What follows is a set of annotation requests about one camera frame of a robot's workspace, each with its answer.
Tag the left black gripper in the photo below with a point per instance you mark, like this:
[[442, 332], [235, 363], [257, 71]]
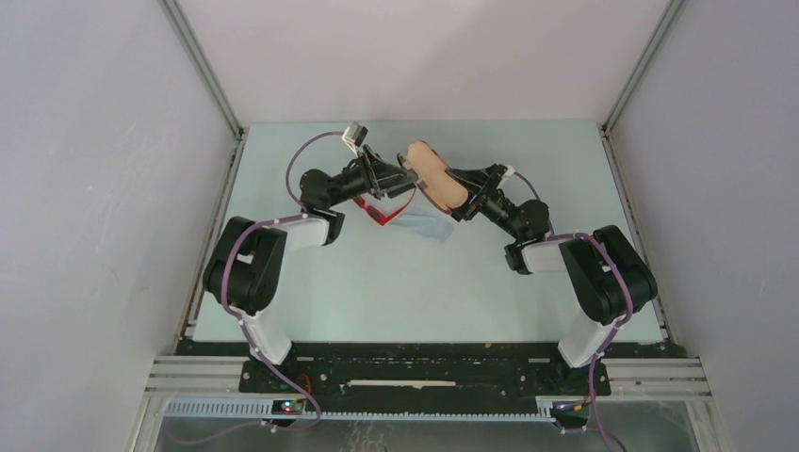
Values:
[[378, 175]]

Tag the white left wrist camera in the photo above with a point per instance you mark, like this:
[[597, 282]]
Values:
[[354, 136]]

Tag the right aluminium frame post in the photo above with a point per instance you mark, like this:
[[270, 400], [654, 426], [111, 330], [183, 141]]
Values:
[[665, 24]]

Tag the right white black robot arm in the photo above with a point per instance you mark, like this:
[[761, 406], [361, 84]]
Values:
[[610, 280]]

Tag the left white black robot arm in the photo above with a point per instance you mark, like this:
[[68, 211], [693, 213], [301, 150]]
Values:
[[244, 270]]

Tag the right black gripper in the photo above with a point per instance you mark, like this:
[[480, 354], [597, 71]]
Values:
[[484, 181]]

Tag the left aluminium frame post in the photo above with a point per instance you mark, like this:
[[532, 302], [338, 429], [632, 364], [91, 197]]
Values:
[[196, 55]]

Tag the light blue cleaning cloth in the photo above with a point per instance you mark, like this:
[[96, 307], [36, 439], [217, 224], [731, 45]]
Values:
[[424, 223]]

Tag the red sunglasses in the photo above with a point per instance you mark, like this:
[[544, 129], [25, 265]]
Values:
[[383, 215]]

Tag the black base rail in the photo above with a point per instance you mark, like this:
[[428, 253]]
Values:
[[429, 378]]

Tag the white slotted cable duct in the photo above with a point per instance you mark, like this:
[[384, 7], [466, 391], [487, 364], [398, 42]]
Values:
[[255, 408]]

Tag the brown plaid glasses case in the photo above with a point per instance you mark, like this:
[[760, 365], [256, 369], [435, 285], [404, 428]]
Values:
[[441, 189]]

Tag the aluminium frame post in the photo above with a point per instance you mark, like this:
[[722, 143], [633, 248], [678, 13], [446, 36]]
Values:
[[665, 24], [196, 55]]

